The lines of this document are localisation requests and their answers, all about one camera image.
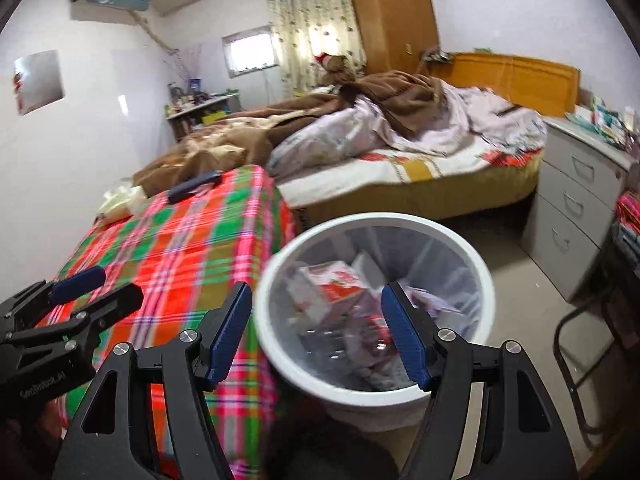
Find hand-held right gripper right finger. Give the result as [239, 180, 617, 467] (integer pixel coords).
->
[381, 281, 578, 480]

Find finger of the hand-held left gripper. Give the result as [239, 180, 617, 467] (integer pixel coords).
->
[5, 282, 145, 356]
[0, 266, 107, 328]

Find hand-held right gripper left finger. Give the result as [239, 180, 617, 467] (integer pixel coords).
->
[50, 281, 253, 480]

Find clear bottle red label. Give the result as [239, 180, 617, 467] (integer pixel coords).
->
[295, 317, 356, 368]

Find pink white carton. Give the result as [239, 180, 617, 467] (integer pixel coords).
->
[295, 260, 373, 323]

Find white trash bin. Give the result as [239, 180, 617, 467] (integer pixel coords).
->
[254, 212, 496, 431]

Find plaid tablecloth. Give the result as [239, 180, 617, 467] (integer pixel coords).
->
[35, 164, 301, 480]

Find black remote control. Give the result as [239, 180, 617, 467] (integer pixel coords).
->
[166, 171, 223, 204]

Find black metal folding chair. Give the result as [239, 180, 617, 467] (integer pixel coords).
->
[552, 240, 640, 436]

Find floral bed sheet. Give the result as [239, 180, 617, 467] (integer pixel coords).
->
[275, 142, 546, 221]

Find brown patterned blanket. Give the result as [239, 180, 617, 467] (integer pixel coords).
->
[132, 91, 351, 198]

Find cluttered shelf unit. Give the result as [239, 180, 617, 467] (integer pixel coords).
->
[166, 91, 242, 142]

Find white printed pillow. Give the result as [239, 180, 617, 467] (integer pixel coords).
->
[267, 105, 396, 178]

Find grey drawer cabinet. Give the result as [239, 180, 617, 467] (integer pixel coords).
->
[520, 116, 638, 302]

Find lilac quilt cover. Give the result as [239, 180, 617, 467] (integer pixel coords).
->
[360, 82, 548, 153]

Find vase of dry branches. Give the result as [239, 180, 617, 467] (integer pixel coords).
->
[162, 42, 206, 91]

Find plain brown blanket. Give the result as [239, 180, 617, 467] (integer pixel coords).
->
[340, 70, 451, 138]

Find folded plaid cloth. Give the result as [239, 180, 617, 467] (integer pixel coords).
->
[615, 190, 640, 241]

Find air conditioner pipe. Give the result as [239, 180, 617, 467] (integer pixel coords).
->
[131, 10, 181, 56]

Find brown teddy bear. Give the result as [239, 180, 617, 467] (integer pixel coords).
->
[314, 51, 363, 86]

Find wooden bed headboard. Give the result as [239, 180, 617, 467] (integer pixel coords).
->
[445, 51, 581, 118]

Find small window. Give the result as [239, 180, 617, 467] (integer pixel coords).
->
[222, 26, 278, 78]

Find pile of small boxes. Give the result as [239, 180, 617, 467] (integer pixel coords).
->
[565, 95, 640, 148]

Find patterned curtain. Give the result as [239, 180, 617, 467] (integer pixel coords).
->
[265, 0, 366, 96]

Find wooden wardrobe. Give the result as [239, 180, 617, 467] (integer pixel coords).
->
[346, 0, 441, 76]

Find square wall mirror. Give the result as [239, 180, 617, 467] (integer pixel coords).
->
[13, 50, 66, 116]

